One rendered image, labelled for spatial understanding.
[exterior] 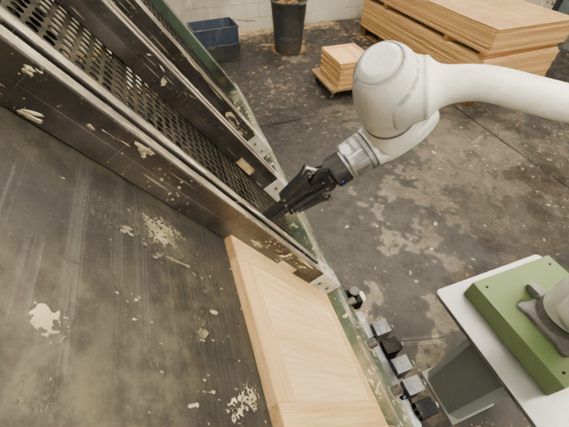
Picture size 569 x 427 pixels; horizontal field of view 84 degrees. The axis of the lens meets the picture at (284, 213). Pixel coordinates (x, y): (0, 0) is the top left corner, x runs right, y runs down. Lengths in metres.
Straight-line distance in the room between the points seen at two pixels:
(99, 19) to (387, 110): 0.63
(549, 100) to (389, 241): 1.83
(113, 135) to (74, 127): 0.04
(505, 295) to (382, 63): 0.99
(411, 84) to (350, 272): 1.73
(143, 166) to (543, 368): 1.19
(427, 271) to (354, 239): 0.52
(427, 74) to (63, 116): 0.50
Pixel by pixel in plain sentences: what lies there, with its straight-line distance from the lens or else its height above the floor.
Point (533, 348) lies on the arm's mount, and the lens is 1.27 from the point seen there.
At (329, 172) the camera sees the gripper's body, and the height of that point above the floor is 1.35.
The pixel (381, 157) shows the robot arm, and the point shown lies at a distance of 0.70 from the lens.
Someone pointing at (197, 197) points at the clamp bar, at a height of 1.42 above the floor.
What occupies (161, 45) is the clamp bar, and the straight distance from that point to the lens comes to 1.21.
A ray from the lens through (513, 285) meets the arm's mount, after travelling 1.37.
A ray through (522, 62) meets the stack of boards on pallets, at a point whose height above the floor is 0.42.
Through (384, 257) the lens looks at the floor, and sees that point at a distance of 2.29.
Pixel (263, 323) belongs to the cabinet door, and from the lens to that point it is 0.57.
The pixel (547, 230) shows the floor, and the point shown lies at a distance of 3.04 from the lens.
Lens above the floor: 1.80
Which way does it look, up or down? 48 degrees down
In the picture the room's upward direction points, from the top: straight up
